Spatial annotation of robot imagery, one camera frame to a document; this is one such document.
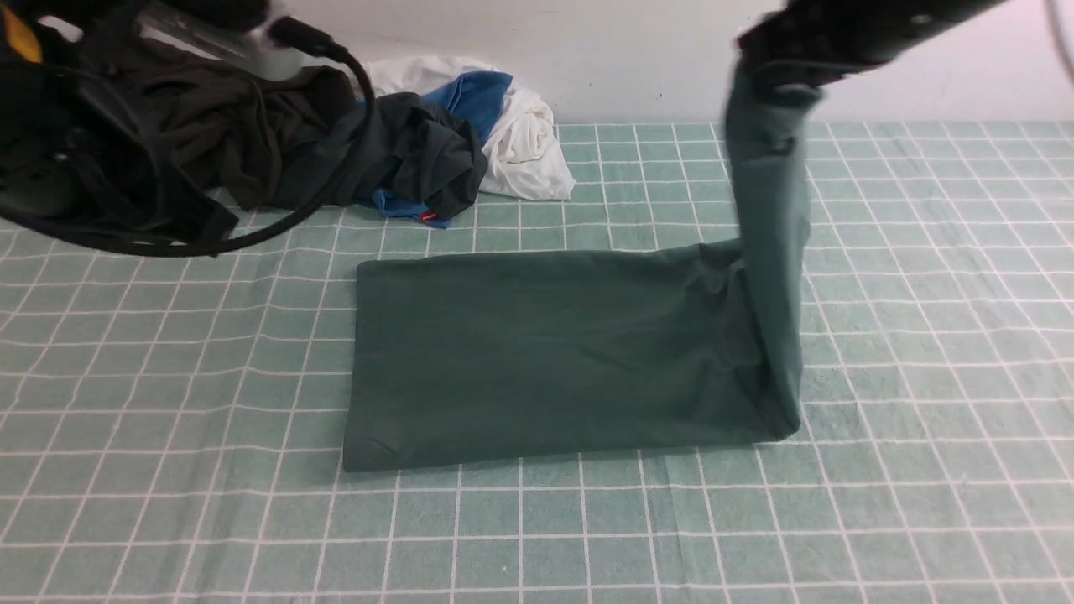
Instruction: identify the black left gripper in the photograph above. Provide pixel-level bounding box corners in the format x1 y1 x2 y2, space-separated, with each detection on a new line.
3 1 269 248

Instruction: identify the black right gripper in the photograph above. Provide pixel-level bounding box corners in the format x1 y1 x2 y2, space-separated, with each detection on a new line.
738 1 998 88

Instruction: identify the green long-sleeved shirt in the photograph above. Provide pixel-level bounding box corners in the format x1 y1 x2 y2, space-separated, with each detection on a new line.
342 69 822 471

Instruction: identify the dark olive crumpled garment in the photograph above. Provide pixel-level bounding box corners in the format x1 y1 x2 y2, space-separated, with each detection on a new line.
114 51 359 211

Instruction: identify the green checked tablecloth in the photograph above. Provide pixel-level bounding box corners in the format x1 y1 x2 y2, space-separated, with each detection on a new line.
1 123 1073 603

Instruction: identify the white crumpled garment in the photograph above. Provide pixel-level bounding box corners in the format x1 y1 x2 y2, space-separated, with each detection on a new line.
368 56 576 201

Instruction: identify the dark green crumpled garment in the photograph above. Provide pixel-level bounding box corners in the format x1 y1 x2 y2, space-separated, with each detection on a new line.
266 94 487 221

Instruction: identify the blue crumpled garment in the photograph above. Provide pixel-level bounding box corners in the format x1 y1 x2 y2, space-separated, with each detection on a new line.
352 71 513 228

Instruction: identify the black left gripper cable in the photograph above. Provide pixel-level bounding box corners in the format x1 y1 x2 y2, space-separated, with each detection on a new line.
0 17 378 258

